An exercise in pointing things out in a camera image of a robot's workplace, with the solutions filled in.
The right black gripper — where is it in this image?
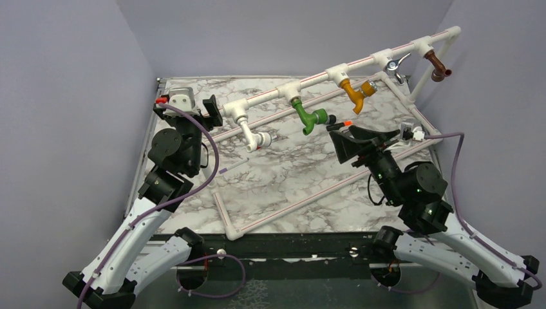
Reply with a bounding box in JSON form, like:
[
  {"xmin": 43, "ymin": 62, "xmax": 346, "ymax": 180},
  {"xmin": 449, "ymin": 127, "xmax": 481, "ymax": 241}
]
[{"xmin": 329, "ymin": 125, "xmax": 404, "ymax": 205}]

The green faucet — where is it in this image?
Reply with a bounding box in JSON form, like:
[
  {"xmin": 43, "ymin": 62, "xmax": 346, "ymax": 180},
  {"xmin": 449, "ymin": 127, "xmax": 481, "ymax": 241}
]
[{"xmin": 290, "ymin": 97, "xmax": 330, "ymax": 136}]

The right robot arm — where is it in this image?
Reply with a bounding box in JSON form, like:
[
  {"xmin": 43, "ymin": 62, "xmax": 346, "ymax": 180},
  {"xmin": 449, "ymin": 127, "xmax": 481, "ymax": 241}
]
[{"xmin": 329, "ymin": 126, "xmax": 540, "ymax": 308}]

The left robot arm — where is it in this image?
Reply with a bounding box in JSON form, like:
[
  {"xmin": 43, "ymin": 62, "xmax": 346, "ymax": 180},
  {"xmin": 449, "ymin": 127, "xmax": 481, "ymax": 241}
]
[{"xmin": 62, "ymin": 94, "xmax": 223, "ymax": 308}]

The black orange marker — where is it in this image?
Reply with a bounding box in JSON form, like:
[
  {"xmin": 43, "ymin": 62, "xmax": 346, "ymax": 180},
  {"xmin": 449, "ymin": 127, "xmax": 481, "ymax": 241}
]
[{"xmin": 326, "ymin": 120, "xmax": 353, "ymax": 132}]

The white plastic faucet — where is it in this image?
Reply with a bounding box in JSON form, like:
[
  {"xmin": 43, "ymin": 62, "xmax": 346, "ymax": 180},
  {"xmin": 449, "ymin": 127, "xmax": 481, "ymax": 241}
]
[{"xmin": 236, "ymin": 117, "xmax": 272, "ymax": 153}]

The purple white pen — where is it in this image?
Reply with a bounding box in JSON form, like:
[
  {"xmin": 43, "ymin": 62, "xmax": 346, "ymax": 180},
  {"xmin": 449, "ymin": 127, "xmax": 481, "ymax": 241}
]
[{"xmin": 218, "ymin": 157, "xmax": 249, "ymax": 174}]

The orange yellow faucet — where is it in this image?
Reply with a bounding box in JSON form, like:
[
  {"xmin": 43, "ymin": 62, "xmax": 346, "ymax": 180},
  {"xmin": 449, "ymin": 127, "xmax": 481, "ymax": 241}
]
[{"xmin": 339, "ymin": 79, "xmax": 377, "ymax": 115}]

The chrome lever faucet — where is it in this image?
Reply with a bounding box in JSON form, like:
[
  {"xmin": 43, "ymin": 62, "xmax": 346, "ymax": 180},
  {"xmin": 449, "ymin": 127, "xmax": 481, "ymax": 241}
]
[{"xmin": 384, "ymin": 53, "xmax": 411, "ymax": 86}]

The brown faucet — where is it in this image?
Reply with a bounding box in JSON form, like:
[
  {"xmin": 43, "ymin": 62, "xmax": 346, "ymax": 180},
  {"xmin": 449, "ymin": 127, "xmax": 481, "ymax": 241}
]
[{"xmin": 424, "ymin": 50, "xmax": 452, "ymax": 82}]

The white PVC pipe frame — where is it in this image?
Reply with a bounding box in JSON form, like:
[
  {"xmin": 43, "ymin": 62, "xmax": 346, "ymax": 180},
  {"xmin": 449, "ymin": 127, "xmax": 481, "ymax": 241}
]
[{"xmin": 200, "ymin": 25, "xmax": 463, "ymax": 242}]

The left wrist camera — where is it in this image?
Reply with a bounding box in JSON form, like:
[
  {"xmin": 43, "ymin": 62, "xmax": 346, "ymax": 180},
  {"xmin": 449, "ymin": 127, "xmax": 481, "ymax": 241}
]
[{"xmin": 167, "ymin": 87, "xmax": 196, "ymax": 113}]

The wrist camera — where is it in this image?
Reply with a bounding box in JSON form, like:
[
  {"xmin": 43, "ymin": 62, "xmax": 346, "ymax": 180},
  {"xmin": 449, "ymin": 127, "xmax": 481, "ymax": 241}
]
[
  {"xmin": 167, "ymin": 87, "xmax": 196, "ymax": 113},
  {"xmin": 400, "ymin": 123, "xmax": 426, "ymax": 142}
]

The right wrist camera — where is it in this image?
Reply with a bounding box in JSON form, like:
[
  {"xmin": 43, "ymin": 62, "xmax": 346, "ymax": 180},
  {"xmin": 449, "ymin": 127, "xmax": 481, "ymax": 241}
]
[{"xmin": 400, "ymin": 123, "xmax": 426, "ymax": 142}]

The black table front rail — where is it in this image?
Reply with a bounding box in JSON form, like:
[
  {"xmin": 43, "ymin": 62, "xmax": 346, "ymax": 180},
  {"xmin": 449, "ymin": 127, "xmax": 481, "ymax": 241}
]
[{"xmin": 145, "ymin": 230, "xmax": 428, "ymax": 283}]

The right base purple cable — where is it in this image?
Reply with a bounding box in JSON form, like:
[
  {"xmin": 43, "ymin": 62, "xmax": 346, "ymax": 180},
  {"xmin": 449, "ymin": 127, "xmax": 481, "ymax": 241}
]
[{"xmin": 370, "ymin": 260, "xmax": 443, "ymax": 296}]

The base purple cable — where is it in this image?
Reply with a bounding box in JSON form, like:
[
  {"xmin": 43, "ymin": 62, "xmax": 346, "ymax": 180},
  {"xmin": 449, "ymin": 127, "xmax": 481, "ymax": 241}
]
[
  {"xmin": 370, "ymin": 260, "xmax": 443, "ymax": 296},
  {"xmin": 175, "ymin": 254, "xmax": 247, "ymax": 300}
]

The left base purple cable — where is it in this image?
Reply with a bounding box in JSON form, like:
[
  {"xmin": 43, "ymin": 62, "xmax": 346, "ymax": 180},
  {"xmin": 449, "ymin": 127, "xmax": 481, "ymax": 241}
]
[{"xmin": 175, "ymin": 254, "xmax": 247, "ymax": 300}]

